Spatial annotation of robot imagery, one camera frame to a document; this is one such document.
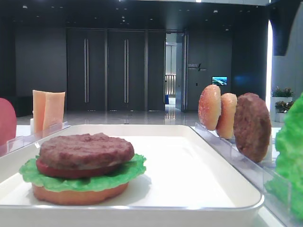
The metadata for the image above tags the left orange cheese slice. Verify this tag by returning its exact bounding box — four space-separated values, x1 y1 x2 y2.
33 90 46 133

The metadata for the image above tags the white rectangular tray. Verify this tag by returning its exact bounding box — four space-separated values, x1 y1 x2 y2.
0 125 264 227

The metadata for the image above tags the clear acrylic rack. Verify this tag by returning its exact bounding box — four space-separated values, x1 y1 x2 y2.
195 123 303 227
0 122 69 157

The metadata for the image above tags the far sugared bread bun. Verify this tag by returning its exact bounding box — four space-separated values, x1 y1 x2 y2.
198 85 221 131

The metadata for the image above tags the small blue wall screen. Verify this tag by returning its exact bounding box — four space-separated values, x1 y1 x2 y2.
212 76 227 86

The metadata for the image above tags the left clear acrylic rack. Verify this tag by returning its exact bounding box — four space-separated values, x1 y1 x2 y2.
0 122 69 157

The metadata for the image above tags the white planter with flowers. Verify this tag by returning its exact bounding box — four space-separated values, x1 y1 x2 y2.
270 87 294 122

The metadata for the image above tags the red tomato slice at left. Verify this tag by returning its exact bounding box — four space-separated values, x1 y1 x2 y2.
0 98 17 145

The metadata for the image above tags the brown meat patty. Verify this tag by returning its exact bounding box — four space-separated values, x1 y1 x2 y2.
39 133 134 170
233 93 271 163

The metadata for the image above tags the right clear acrylic rack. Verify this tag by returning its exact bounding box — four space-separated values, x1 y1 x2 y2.
195 123 303 227

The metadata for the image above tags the red tomato slice on lettuce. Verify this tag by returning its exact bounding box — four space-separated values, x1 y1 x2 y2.
36 158 121 179

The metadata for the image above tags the green lettuce leaf on bread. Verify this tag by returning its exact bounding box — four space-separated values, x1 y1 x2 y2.
19 154 146 192

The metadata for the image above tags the right orange cheese slice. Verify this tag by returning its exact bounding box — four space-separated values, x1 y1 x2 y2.
43 92 65 137

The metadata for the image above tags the sugared bread bun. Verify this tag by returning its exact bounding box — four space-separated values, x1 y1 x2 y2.
216 93 238 139
198 85 221 131

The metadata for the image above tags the large green lettuce leaf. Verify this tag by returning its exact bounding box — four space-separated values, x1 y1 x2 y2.
265 96 303 220

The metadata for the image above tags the orange cheese slice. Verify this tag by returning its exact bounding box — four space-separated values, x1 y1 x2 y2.
43 92 65 137
33 90 46 133

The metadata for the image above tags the bottom bread slice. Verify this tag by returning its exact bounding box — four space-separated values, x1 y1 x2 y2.
32 183 128 205

